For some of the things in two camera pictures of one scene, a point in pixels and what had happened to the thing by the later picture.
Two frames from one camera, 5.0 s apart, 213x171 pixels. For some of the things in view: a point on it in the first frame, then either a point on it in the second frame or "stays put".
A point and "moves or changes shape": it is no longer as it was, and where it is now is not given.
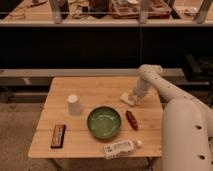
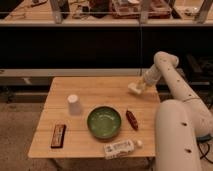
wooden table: (85, 117) stays put
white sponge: (130, 99) moves or changes shape
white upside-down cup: (74, 105) stays put
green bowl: (103, 122) stays put
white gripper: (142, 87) -> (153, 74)
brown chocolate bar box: (58, 136) stays put
